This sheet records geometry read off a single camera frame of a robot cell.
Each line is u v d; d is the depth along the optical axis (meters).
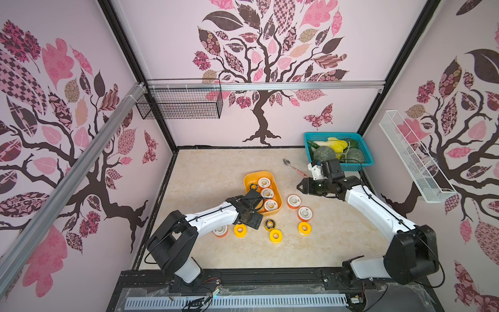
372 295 0.71
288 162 1.13
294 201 0.95
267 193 0.98
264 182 1.02
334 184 0.62
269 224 0.89
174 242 0.44
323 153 1.00
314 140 1.17
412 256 0.41
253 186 1.01
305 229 0.86
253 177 1.03
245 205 0.66
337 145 1.09
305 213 0.91
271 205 0.93
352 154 1.03
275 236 0.84
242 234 0.85
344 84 0.95
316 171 0.77
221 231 0.85
